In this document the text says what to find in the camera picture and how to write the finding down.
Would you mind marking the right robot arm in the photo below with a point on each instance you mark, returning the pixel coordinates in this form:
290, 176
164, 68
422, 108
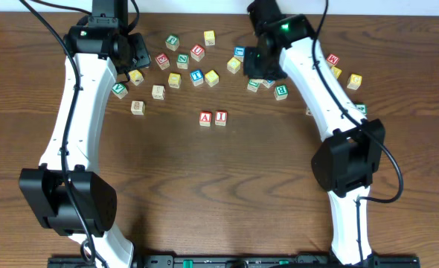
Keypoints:
346, 160

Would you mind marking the yellow block top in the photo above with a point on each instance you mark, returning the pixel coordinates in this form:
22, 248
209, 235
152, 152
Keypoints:
209, 37

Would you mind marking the plain wooden block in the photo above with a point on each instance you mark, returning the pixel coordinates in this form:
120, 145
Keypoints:
158, 92

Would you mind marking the green B block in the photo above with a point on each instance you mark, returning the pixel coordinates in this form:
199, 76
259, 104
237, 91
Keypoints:
281, 92

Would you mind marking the yellow S block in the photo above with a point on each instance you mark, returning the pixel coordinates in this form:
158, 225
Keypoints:
212, 78

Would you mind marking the red I block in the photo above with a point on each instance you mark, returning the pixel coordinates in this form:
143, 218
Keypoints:
221, 118

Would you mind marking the green J block top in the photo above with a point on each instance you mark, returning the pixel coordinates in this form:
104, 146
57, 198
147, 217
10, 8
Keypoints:
172, 42

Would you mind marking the green V block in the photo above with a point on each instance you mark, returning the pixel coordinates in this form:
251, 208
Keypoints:
119, 90

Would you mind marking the blue T block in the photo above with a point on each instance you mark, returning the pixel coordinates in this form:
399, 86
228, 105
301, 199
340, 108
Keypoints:
197, 77

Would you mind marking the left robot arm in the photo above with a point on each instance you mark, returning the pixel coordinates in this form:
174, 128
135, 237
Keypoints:
65, 191

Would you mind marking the plain block lower left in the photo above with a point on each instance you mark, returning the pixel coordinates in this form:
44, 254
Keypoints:
138, 107

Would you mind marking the yellow block far left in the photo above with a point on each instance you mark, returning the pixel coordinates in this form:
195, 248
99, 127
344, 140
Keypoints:
136, 77

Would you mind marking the red E block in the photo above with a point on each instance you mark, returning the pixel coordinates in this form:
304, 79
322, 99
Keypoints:
163, 61

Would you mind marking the red A block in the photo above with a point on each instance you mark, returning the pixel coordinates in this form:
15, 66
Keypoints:
205, 119

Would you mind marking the red M block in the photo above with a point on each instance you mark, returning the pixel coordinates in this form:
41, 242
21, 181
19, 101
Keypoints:
332, 60

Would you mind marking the yellow K block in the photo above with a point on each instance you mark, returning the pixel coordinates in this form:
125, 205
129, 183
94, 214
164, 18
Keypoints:
336, 71

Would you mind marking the blue 1 block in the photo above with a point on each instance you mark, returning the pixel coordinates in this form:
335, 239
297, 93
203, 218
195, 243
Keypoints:
239, 53

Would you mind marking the yellow C block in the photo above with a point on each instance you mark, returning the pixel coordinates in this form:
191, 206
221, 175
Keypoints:
233, 65

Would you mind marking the green 4 block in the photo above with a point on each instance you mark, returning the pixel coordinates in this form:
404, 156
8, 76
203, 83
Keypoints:
362, 108

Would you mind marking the red U block left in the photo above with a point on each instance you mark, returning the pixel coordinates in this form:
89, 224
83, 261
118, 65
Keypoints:
197, 52

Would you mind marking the green R block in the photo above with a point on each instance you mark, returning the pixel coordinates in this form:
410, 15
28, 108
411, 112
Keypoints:
253, 85

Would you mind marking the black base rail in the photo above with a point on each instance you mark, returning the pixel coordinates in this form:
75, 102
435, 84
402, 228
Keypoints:
306, 260

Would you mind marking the green Z block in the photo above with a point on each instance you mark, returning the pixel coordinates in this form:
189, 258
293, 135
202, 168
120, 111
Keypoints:
182, 61

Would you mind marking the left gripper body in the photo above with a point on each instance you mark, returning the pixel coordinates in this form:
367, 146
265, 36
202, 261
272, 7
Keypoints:
136, 55

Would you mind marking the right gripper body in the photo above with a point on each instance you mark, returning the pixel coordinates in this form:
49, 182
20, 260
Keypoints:
258, 64

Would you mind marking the blue L block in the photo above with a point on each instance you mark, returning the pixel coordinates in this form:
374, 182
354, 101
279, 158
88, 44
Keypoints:
268, 83

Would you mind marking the yellow G block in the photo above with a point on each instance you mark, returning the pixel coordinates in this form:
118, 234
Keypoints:
354, 81

